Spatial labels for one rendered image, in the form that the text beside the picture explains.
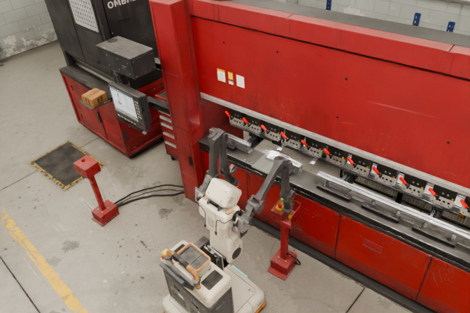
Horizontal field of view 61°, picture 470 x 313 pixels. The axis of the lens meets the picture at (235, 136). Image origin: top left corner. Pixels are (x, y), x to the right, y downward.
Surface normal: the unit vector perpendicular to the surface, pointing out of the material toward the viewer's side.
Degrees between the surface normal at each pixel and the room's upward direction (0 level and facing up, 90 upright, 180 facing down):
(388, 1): 90
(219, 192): 48
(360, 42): 90
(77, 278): 0
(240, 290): 0
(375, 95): 90
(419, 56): 90
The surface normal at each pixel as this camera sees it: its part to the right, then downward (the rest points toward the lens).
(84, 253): -0.06, -0.80
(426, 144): -0.61, 0.50
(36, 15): 0.73, 0.38
